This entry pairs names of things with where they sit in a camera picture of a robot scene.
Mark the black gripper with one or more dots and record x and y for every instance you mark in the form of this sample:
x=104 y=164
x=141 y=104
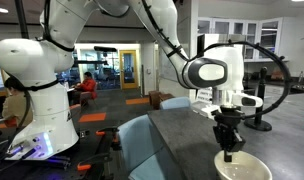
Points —
x=226 y=131

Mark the white bowl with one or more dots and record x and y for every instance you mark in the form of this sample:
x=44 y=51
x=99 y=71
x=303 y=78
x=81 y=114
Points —
x=243 y=166

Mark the light blue far chair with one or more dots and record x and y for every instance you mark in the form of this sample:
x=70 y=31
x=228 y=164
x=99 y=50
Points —
x=177 y=102

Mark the light blue chair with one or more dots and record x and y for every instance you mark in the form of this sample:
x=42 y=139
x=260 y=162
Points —
x=177 y=102
x=140 y=145

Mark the light blue near chair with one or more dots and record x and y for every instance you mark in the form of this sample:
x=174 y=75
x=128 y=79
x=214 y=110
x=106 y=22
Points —
x=140 y=145

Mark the brown ottoman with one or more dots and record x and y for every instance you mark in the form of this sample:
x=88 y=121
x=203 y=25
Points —
x=156 y=97

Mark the yellow framed door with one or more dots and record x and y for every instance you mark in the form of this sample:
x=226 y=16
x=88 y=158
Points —
x=128 y=69

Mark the person in red jacket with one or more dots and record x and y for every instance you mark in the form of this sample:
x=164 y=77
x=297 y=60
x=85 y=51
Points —
x=88 y=85

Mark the person in tan top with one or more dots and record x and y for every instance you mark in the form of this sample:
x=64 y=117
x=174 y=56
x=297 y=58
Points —
x=14 y=106

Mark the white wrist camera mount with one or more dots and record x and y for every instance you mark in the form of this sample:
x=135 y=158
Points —
x=242 y=99

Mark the white wall cabinets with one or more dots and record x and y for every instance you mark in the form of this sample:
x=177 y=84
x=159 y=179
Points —
x=267 y=33

